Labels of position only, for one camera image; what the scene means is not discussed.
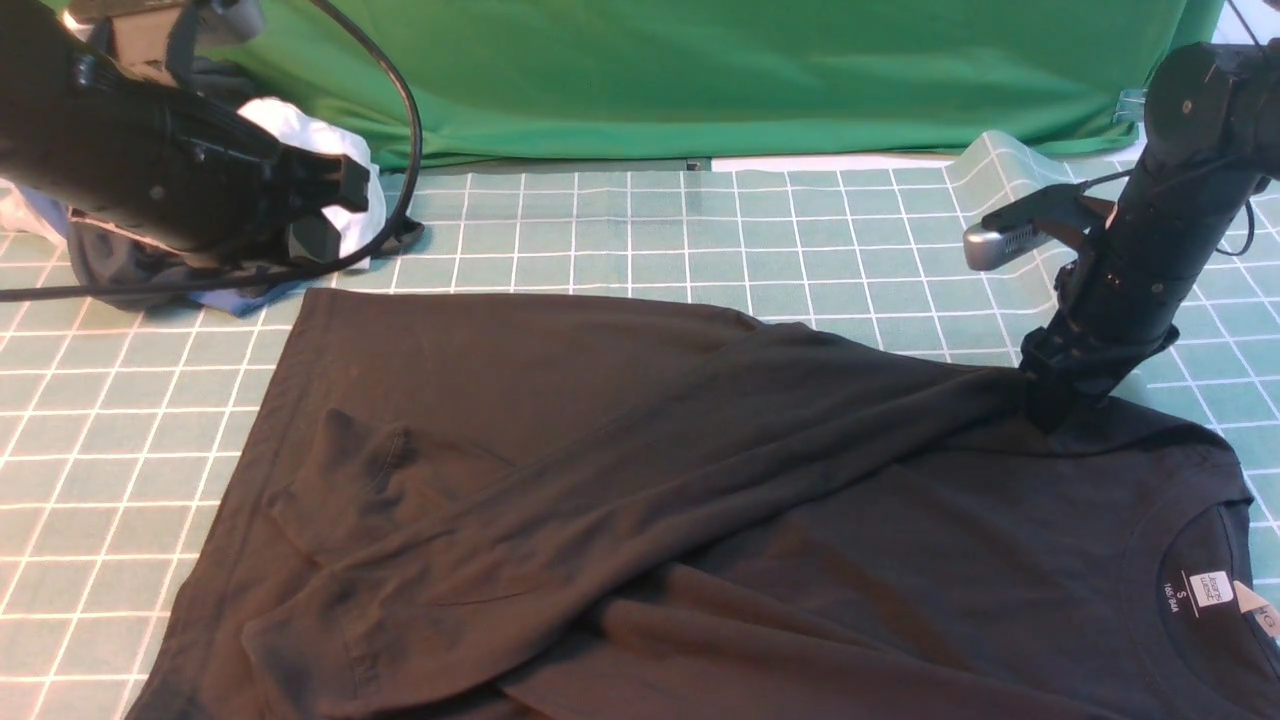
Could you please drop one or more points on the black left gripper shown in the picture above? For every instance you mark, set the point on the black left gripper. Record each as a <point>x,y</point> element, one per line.
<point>144,161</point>

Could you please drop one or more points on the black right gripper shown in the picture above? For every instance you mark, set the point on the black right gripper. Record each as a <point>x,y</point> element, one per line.
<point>1107,323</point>

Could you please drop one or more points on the dark gray long-sleeve shirt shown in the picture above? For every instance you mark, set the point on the dark gray long-sleeve shirt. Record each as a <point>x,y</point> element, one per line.
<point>578,507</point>

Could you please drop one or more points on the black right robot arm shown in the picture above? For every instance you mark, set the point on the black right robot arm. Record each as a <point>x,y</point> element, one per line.
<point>1211,126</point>

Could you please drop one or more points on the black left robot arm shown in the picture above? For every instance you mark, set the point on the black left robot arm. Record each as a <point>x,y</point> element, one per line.
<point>56,85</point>

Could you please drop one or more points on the dark gray crumpled garment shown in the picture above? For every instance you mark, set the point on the dark gray crumpled garment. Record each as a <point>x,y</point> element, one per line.
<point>101,256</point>

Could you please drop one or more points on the blue crumpled garment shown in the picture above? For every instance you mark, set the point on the blue crumpled garment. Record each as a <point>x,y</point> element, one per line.
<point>244,301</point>

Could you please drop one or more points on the metal binder clip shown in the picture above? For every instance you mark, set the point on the metal binder clip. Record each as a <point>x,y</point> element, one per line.
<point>1130,107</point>

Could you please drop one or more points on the green backdrop cloth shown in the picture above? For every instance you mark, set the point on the green backdrop cloth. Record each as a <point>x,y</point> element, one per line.
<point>640,80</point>

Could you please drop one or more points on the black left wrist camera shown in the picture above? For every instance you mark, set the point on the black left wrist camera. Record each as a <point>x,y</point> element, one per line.
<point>163,34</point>

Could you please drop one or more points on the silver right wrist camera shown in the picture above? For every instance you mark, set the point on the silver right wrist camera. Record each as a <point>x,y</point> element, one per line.
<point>1020,235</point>

